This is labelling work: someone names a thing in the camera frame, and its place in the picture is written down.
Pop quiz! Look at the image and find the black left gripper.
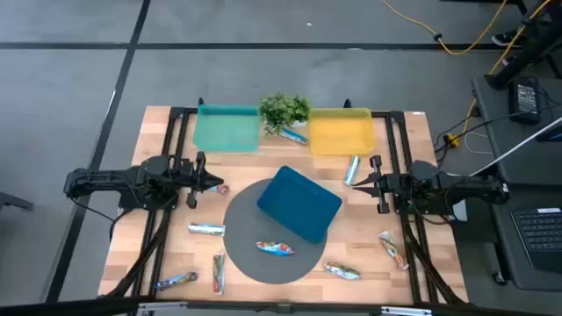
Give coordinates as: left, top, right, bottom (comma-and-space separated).
177, 151, 225, 210

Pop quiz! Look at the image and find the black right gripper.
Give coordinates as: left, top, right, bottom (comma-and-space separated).
352, 155, 400, 215

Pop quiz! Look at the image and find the white silver granola bar wrapper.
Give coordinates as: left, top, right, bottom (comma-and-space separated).
187, 222, 227, 237

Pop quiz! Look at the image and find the blue red granola bar wrapper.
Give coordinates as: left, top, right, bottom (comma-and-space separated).
256, 241, 295, 257

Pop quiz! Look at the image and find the teal plastic bin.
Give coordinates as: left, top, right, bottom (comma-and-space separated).
192, 104, 261, 154

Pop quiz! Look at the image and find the yellow plastic bin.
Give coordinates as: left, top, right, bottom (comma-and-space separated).
308, 107, 378, 156

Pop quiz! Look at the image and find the dark blue plastic bin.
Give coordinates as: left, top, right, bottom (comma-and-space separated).
256, 165, 343, 245

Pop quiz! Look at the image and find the grey round woven placemat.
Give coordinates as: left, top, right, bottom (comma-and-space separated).
222, 177, 328, 285

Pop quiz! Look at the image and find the small green potted plant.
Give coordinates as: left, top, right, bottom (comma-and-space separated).
257, 92, 311, 135

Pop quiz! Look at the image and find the dark grey side desk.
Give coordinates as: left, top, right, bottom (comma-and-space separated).
472, 74, 562, 291

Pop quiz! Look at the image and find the white slanted rod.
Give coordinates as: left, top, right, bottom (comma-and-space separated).
472, 116, 562, 177

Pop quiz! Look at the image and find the black power adapter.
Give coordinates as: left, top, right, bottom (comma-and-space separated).
508, 78, 542, 125

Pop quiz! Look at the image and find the black keyboard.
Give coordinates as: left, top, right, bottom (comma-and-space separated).
511, 206, 562, 273

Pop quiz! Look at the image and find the person's shoe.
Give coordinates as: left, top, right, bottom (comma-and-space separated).
491, 29, 523, 47

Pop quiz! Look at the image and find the person's leg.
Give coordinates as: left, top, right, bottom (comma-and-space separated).
485, 8, 562, 91

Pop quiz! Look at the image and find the black aluminium table frame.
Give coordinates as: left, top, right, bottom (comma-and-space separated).
0, 98, 562, 316

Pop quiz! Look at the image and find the black power cable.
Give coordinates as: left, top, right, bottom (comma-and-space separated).
434, 103, 562, 154

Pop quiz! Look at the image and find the silver aluminium bracket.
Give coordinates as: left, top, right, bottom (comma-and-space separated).
380, 306, 434, 316
138, 301, 190, 314

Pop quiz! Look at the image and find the yellow extension cable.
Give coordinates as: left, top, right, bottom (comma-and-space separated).
447, 0, 552, 148
381, 0, 508, 56

